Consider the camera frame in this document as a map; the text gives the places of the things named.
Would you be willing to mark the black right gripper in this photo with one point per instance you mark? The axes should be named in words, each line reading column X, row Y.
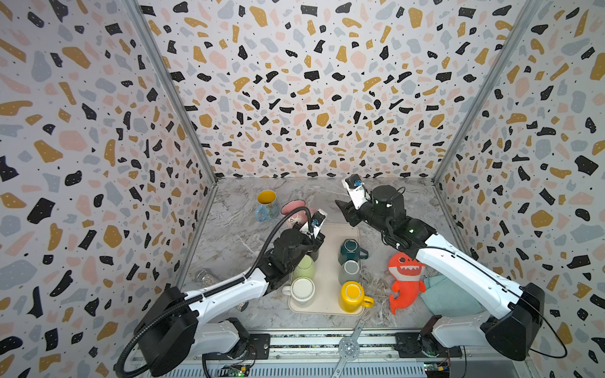
column 354, row 213

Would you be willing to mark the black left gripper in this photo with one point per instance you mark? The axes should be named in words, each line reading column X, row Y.
column 315, row 243

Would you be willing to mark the blue patterned mug yellow inside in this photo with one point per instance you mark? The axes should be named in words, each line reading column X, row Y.
column 267, row 206

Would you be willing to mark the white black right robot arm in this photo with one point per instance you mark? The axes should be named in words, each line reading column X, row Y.
column 513, row 314

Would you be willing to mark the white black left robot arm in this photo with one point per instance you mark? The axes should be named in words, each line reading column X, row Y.
column 180, row 324

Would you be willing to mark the light green mug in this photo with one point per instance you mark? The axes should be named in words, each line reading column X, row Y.
column 306, row 268

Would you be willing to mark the white mug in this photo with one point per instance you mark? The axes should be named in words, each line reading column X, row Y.
column 301, row 291

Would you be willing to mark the dark green mug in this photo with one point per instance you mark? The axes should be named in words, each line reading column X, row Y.
column 350, row 250

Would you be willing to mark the grey mug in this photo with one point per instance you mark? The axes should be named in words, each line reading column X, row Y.
column 349, row 271

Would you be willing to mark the beige tray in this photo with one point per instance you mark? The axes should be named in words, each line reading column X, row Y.
column 327, row 294

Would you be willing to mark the red shark plush toy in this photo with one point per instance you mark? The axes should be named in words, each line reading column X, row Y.
column 408, row 281

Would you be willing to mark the glittery silver cylinder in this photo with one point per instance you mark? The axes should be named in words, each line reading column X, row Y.
column 204, row 278

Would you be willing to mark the teal cloth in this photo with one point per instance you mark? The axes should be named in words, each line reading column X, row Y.
column 444, row 297

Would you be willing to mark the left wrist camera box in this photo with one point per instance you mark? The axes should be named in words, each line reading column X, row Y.
column 317, row 221

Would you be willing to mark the metal perforated bracket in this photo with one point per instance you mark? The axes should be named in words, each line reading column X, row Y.
column 349, row 349

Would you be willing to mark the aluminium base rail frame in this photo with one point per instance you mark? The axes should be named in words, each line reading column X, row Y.
column 317, row 353

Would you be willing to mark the aluminium corner post right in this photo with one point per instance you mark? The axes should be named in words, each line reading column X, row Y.
column 522, row 22

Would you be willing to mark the aluminium corner post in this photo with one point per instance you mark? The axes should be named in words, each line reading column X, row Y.
column 147, row 40
column 522, row 22

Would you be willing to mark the aluminium corner post left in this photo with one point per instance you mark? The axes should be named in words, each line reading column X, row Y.
column 147, row 40

